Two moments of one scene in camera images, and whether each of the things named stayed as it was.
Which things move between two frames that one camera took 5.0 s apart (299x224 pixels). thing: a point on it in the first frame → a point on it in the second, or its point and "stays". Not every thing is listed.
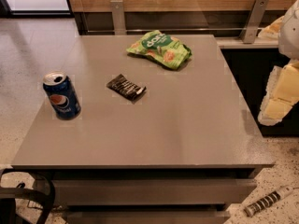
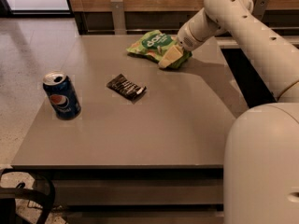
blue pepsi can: x=62 y=95 stays
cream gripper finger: x=287 y=88 → x=175 y=52
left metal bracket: x=118 y=17 stays
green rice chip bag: x=163 y=49 stays
